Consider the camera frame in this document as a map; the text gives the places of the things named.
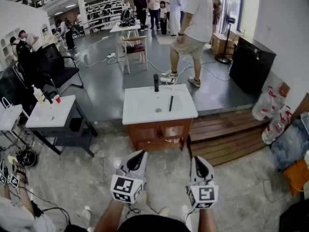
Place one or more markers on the black round device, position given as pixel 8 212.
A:
pixel 26 157

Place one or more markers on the person's left forearm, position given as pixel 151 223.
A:
pixel 108 216

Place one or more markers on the white paper bag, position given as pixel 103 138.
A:
pixel 9 117

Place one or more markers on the wooden sink cabinet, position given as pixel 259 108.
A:
pixel 149 134

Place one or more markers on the red cup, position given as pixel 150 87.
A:
pixel 57 99

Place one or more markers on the white table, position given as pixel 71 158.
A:
pixel 125 28

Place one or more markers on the orange bag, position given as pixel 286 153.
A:
pixel 297 178

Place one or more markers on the small black faucet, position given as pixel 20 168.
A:
pixel 48 97

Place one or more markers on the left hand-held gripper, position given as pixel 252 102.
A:
pixel 125 187

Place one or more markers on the white arched display shelf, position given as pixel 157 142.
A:
pixel 9 45

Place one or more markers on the black jacket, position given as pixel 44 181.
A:
pixel 25 64

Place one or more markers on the black standing fan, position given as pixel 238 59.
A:
pixel 225 45

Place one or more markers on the black cabinet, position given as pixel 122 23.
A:
pixel 251 64

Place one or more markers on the white sink basin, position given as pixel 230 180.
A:
pixel 144 105

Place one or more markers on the person's right forearm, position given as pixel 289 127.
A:
pixel 208 221

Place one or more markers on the black office chair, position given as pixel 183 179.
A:
pixel 58 68

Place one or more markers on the person's black clothing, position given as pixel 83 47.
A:
pixel 154 223

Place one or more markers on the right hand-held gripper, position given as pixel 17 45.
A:
pixel 205 193

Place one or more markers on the white power strip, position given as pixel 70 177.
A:
pixel 167 80
pixel 111 55

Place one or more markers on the wooden chair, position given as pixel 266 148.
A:
pixel 135 51

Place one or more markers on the group of people standing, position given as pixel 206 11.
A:
pixel 159 8

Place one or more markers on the white wall shelving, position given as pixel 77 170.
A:
pixel 103 11

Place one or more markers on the clear soap bottle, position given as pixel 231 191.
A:
pixel 37 95

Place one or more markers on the wooden step platform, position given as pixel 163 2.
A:
pixel 227 139

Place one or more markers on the person's white shoe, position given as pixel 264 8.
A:
pixel 164 211

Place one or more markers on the pack of clear water bottles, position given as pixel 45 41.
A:
pixel 276 126
pixel 268 104

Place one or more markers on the black squeegee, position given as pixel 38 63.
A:
pixel 171 103

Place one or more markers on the white-topped black side table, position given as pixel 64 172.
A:
pixel 51 116

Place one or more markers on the cardboard box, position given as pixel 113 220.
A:
pixel 220 43

